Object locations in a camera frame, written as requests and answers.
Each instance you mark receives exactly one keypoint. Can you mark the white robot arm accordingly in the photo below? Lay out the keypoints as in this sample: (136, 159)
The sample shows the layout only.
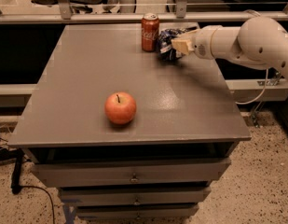
(260, 43)

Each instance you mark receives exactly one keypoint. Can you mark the red apple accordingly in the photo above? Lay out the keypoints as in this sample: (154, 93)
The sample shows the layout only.
(120, 108)

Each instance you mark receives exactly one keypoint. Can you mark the bottom grey drawer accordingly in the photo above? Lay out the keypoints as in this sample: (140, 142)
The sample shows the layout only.
(141, 211)

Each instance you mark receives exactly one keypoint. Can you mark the blue chip bag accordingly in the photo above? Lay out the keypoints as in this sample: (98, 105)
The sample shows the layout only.
(164, 47)

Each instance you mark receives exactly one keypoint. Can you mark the top grey drawer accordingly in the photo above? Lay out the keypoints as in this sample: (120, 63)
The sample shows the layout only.
(129, 173)

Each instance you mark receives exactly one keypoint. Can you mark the grey metal railing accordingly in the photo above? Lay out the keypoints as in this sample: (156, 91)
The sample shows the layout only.
(41, 11)

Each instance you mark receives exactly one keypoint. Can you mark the middle grey drawer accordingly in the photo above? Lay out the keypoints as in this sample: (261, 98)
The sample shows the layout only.
(134, 196)

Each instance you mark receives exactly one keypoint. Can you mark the red coke can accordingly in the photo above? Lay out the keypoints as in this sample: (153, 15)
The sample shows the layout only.
(150, 26)

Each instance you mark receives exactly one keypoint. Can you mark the grey drawer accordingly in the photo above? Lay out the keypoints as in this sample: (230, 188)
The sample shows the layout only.
(141, 211)
(134, 196)
(129, 173)

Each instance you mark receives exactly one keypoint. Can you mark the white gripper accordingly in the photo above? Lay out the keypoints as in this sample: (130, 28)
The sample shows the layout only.
(201, 43)

